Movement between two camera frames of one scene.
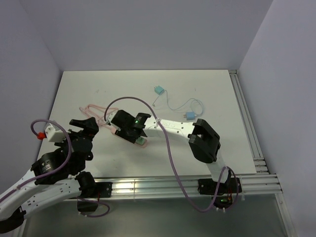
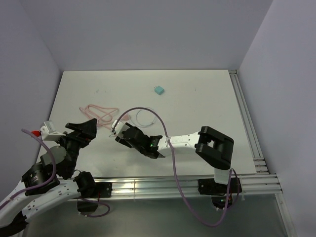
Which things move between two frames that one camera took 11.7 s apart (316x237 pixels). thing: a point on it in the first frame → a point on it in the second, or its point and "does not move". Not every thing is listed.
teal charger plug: [159, 90] does not move
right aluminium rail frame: [260, 165] does not move
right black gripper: [122, 133] → [121, 138]
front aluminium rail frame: [184, 187] does not move
